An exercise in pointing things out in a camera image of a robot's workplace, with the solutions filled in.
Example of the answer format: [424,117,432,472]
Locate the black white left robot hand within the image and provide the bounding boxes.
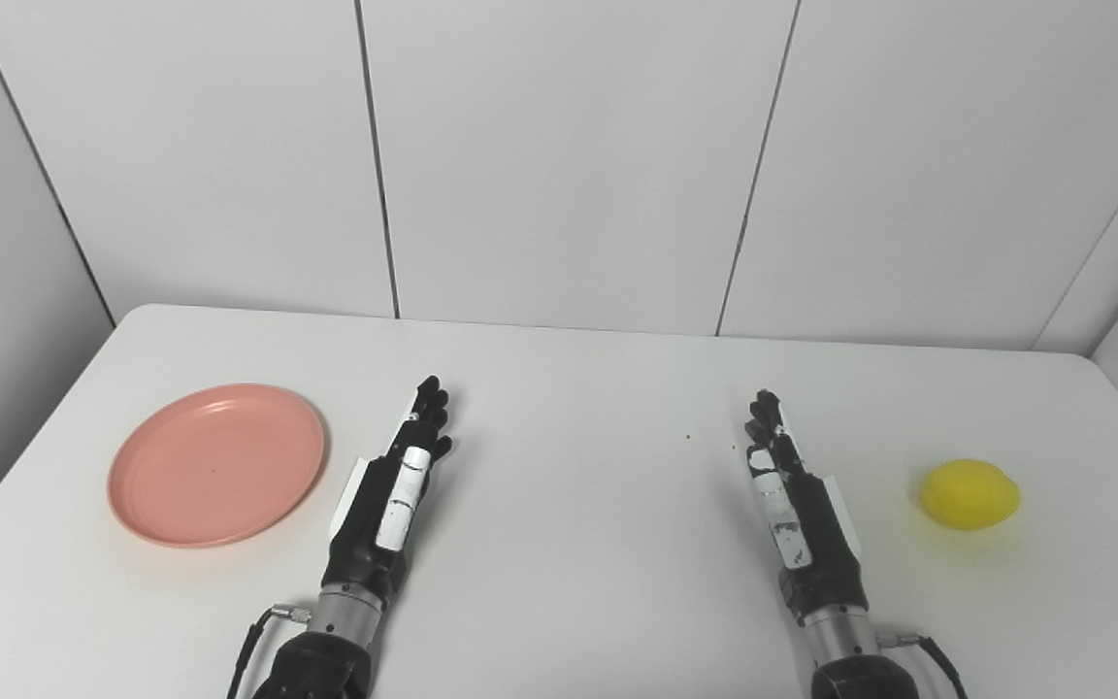
[323,376,454,595]

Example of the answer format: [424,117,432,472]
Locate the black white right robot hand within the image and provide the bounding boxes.
[743,389,871,616]

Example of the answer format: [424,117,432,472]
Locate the yellow lemon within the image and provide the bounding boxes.
[917,458,1022,532]

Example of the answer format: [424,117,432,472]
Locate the pink round plate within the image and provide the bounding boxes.
[107,383,328,550]

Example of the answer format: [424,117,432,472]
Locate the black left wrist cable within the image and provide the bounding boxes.
[226,603,313,699]

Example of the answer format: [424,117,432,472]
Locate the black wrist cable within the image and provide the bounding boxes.
[226,603,313,699]
[877,630,970,699]

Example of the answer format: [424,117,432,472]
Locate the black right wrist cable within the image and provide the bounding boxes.
[877,630,970,699]

